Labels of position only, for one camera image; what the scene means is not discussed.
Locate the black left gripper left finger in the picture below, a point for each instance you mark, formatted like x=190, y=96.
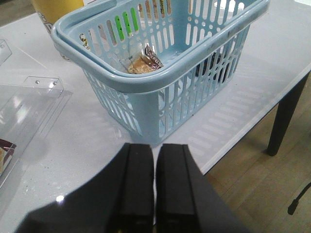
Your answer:
x=119, y=199

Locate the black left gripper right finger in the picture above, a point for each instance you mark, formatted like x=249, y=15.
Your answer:
x=186, y=202

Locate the yellow bread slice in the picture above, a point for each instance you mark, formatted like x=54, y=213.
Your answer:
x=141, y=60

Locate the light blue plastic basket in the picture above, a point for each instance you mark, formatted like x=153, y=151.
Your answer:
x=199, y=43

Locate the red biscuit snack packet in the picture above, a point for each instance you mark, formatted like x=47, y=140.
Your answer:
x=7, y=150

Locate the clear acrylic display shelf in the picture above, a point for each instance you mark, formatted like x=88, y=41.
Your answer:
x=31, y=99

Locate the black table leg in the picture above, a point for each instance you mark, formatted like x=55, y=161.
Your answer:
x=285, y=111

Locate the yellow popcorn paper cup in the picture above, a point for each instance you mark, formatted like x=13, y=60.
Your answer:
x=49, y=11

